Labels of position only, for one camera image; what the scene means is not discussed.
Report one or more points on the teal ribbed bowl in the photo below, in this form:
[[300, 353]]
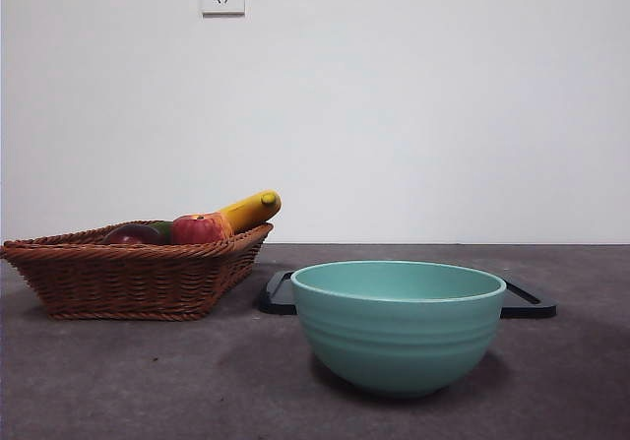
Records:
[[398, 336]]

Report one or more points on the dark purple plum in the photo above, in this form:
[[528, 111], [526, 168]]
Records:
[[133, 235]]

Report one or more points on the yellow banana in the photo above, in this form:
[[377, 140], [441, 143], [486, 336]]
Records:
[[246, 213]]

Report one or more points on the black rectangular tray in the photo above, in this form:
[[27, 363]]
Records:
[[278, 302]]

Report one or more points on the red apple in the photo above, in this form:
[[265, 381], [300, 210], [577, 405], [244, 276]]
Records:
[[194, 231]]

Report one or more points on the green fruit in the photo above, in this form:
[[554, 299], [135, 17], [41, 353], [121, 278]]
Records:
[[165, 227]]

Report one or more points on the brown wicker basket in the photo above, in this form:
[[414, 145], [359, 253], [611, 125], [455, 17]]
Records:
[[133, 282]]

